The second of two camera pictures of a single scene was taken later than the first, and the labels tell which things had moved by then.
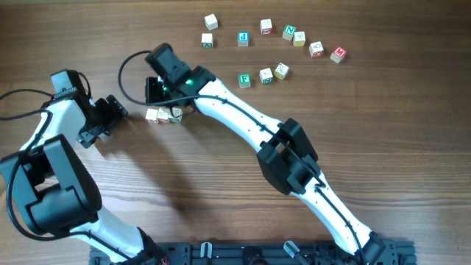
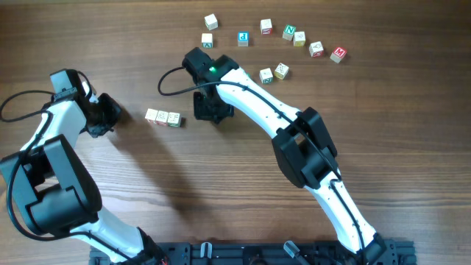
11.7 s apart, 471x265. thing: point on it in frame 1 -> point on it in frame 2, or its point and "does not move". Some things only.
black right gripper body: (155, 90) -> (213, 107)
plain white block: (211, 21) does not move
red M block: (338, 54) does not move
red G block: (151, 115) does not move
